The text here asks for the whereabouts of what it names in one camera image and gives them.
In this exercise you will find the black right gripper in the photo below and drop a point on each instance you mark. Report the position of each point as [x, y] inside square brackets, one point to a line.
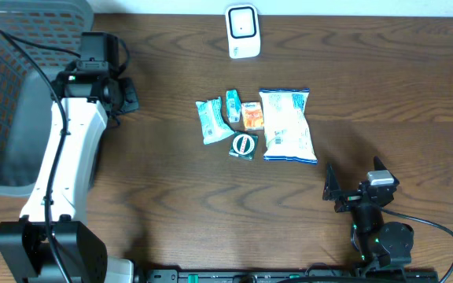
[331, 192]

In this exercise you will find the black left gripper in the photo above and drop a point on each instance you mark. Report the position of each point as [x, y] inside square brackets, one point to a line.
[130, 97]

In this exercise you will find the large white snack bag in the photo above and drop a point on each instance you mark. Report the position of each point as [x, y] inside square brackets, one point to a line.
[286, 130]

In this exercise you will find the small teal tissue pack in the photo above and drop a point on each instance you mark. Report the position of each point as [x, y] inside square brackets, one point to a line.
[233, 106]

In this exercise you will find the grey plastic mesh basket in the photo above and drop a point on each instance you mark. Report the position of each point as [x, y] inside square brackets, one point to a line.
[49, 31]

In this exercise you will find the orange tissue pack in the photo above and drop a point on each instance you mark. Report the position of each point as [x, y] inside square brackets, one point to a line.
[252, 115]

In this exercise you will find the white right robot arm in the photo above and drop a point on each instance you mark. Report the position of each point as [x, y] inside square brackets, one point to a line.
[382, 245]

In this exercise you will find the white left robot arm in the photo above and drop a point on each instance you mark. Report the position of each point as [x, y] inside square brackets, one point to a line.
[50, 242]

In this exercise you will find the white barcode scanner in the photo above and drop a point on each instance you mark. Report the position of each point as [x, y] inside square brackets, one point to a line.
[243, 31]

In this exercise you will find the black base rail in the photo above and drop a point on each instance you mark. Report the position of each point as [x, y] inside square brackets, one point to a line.
[320, 274]

